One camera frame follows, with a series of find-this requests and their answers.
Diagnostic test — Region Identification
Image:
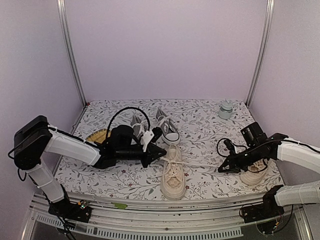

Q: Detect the right aluminium frame post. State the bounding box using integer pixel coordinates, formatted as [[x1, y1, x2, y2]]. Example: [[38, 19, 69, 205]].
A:
[[245, 0, 275, 109]]

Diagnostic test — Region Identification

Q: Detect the left aluminium frame post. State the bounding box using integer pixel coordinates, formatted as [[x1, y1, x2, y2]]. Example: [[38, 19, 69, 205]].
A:
[[56, 0, 87, 107]]

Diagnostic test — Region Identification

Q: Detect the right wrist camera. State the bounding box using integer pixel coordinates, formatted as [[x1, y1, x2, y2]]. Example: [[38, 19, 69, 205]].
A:
[[223, 139, 237, 156]]

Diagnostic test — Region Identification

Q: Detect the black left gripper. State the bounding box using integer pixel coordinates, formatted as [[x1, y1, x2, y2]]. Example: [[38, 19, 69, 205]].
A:
[[116, 145, 167, 169]]

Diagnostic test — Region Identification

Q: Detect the black right camera cable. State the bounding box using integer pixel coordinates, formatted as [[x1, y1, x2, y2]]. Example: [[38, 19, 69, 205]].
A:
[[216, 137, 247, 159]]

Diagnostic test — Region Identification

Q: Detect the floral patterned table mat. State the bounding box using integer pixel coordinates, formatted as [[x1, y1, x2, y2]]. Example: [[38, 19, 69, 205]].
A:
[[55, 99, 283, 201]]

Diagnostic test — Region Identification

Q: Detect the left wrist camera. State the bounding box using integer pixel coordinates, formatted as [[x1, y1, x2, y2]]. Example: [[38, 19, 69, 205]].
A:
[[140, 127, 163, 153]]

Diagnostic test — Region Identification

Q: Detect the beige sneaker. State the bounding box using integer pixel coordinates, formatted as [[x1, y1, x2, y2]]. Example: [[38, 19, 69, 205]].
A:
[[240, 159, 270, 186], [147, 143, 222, 201]]

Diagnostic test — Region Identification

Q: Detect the black camera cable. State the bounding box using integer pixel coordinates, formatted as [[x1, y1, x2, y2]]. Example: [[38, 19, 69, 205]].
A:
[[216, 137, 247, 159], [106, 106, 152, 141]]

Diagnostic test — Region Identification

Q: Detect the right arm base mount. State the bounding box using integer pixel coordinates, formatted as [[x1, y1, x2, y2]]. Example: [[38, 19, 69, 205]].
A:
[[239, 192, 285, 223]]

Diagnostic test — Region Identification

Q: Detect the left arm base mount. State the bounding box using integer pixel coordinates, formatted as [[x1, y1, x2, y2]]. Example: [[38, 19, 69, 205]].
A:
[[48, 198, 93, 223]]

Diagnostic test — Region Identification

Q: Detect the aluminium front rail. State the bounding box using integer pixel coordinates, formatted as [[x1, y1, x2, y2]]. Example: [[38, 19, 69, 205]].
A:
[[21, 192, 313, 240]]

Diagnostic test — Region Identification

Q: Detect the green tape piece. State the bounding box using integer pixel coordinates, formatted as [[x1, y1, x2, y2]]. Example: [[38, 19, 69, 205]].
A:
[[112, 202, 128, 210]]

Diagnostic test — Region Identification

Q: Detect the yellow bamboo fan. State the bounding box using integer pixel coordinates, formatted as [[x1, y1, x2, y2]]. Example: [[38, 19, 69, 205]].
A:
[[86, 128, 107, 144]]

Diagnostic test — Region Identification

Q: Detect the aluminium frame post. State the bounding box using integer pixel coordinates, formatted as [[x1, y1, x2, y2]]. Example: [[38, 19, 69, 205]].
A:
[[56, 0, 87, 107], [245, 0, 275, 109]]

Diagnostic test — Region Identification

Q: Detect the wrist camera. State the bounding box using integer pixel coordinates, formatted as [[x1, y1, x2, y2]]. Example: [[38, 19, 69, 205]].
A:
[[140, 127, 163, 153], [223, 139, 237, 156]]

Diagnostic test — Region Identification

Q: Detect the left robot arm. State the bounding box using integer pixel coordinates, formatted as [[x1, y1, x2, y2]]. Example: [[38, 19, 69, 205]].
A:
[[10, 115, 167, 217]]

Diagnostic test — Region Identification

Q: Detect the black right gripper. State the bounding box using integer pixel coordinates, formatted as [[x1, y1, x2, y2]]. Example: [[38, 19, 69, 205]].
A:
[[219, 143, 262, 174]]

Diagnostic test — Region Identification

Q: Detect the black left camera cable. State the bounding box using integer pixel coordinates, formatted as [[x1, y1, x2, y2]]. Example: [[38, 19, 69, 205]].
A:
[[106, 106, 152, 141]]

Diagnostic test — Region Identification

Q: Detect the grey sneaker with white laces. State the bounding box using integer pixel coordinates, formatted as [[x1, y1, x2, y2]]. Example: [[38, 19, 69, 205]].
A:
[[130, 114, 148, 141]]

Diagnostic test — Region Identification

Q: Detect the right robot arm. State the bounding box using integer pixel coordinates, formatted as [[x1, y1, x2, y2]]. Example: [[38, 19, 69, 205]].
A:
[[218, 122, 320, 218]]

